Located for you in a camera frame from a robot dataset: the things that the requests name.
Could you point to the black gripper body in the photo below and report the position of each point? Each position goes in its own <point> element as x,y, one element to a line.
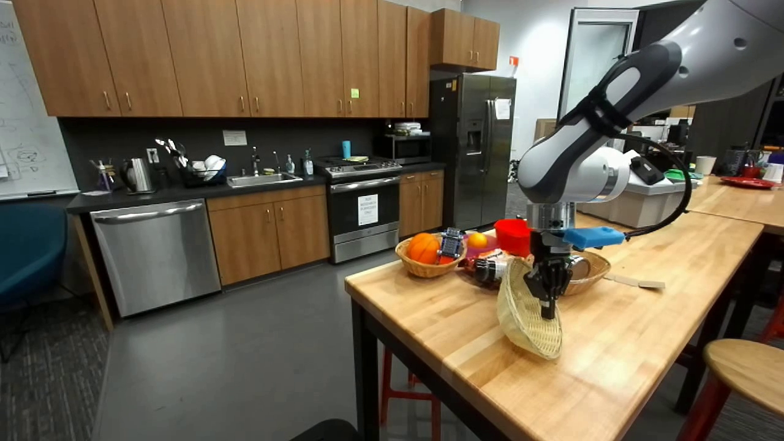
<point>551,257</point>

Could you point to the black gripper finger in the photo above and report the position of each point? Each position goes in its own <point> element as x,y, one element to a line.
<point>535,285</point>
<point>548,300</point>

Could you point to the pale woven wicker basket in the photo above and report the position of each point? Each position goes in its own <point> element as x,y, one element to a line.
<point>519,313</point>

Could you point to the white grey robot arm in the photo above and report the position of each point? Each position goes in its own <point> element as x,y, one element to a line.
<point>720,49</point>

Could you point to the brown wicker fruit basket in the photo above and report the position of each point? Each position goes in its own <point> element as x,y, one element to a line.
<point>445,263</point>

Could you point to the red plastic cup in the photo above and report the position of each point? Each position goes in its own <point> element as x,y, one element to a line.
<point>512,236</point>

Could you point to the blue sponge block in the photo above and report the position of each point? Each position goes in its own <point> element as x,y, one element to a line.
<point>581,238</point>

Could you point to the wooden brush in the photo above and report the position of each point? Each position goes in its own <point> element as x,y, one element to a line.
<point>646,285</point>

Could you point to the orange fruit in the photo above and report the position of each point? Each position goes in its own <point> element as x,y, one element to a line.
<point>423,248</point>

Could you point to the stainless steel refrigerator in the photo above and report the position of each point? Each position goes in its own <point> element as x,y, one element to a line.
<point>470,133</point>

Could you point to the stainless steel oven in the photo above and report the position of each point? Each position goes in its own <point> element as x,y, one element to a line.
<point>363,209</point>

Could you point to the round wooden stool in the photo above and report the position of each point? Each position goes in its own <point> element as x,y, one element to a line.
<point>747,368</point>

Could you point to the lower wooden cabinets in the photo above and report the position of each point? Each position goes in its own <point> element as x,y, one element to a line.
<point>262,230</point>

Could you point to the wooden cabinets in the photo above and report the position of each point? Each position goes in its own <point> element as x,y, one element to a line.
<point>262,230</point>
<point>246,57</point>

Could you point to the stainless steel dishwasher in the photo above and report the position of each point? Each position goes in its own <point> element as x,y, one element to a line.
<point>156,252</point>

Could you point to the blue chair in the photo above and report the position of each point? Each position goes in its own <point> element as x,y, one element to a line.
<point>31,243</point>

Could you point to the upper wooden cabinets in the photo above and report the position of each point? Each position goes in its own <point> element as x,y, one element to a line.
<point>246,57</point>

